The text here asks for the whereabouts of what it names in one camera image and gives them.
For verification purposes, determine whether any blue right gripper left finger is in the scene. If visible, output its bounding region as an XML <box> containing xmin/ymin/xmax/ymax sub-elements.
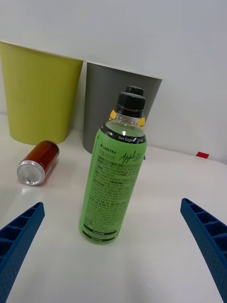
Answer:
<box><xmin>0</xmin><ymin>202</ymin><xmax>45</xmax><ymax>303</ymax></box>

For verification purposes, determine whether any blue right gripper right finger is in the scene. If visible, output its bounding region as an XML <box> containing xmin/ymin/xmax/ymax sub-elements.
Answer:
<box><xmin>180</xmin><ymin>197</ymin><xmax>227</xmax><ymax>303</ymax></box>

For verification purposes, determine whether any green plastic bottle black cap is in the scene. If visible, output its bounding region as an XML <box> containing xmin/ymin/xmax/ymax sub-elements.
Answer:
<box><xmin>79</xmin><ymin>91</ymin><xmax>148</xmax><ymax>246</ymax></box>

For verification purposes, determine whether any red drink can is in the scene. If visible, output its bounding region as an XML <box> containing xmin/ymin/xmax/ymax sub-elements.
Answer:
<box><xmin>16</xmin><ymin>140</ymin><xmax>60</xmax><ymax>187</ymax></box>

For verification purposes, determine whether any yellow-green plastic waste bin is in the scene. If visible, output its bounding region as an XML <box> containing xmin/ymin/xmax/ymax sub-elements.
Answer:
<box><xmin>0</xmin><ymin>41</ymin><xmax>84</xmax><ymax>146</ymax></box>

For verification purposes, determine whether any grey plastic waste bin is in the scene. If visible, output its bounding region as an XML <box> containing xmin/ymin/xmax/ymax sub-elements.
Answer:
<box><xmin>82</xmin><ymin>61</ymin><xmax>165</xmax><ymax>155</ymax></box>

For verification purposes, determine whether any yellow plastic bottle black cap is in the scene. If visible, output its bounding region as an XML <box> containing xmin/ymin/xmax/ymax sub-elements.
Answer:
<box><xmin>108</xmin><ymin>85</ymin><xmax>146</xmax><ymax>130</ymax></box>

